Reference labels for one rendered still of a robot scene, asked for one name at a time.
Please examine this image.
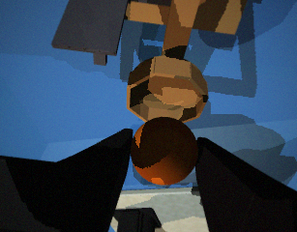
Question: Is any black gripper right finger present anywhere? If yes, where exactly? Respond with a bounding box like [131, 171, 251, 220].
[195, 137, 297, 232]

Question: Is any orange ball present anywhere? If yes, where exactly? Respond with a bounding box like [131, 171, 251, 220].
[131, 117, 198, 186]

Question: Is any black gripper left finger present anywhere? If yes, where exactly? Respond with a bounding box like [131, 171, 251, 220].
[0, 129, 134, 232]

